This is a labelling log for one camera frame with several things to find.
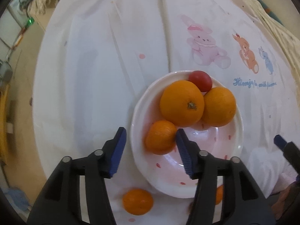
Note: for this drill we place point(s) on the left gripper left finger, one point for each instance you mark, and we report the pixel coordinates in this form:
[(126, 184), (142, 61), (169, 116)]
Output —
[(59, 199)]

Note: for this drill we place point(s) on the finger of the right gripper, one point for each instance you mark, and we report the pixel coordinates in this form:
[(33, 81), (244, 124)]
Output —
[(280, 142), (292, 154)]

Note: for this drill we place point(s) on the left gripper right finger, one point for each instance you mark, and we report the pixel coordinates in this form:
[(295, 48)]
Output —
[(243, 202)]

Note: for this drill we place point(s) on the medium orange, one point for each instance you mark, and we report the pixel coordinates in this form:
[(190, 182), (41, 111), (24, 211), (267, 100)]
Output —
[(219, 107)]

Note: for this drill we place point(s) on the small mandarin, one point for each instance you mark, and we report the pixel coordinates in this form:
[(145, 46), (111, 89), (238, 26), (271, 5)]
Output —
[(219, 195), (137, 201), (161, 137)]

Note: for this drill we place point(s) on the red cherry tomato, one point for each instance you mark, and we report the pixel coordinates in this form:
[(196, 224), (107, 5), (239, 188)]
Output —
[(202, 80)]

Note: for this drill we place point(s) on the large orange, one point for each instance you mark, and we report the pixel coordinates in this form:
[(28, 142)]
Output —
[(182, 103)]

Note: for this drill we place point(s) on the right hand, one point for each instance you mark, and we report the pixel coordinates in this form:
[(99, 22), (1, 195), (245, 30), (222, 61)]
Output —
[(285, 200)]

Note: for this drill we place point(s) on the floral yellow bed cover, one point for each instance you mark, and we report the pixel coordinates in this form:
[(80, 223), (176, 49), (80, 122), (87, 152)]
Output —
[(281, 18)]

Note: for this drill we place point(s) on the teal cushion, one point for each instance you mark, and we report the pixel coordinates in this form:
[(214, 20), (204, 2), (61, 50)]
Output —
[(269, 11)]

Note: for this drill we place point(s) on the grey dustpan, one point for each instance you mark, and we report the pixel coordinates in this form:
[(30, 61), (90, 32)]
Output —
[(6, 72)]

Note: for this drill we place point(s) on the white cartoon bed sheet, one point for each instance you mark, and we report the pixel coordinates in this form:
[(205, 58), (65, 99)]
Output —
[(98, 57)]

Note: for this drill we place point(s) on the green mop head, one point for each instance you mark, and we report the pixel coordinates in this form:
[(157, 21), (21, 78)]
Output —
[(29, 22)]

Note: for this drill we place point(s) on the cream bedside cabinet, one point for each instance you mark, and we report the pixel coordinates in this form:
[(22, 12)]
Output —
[(41, 11)]

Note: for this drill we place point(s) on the white washing machine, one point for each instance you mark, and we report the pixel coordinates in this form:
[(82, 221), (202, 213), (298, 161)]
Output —
[(17, 12)]

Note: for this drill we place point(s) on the wooden chair frame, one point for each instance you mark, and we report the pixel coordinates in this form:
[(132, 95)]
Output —
[(6, 127)]

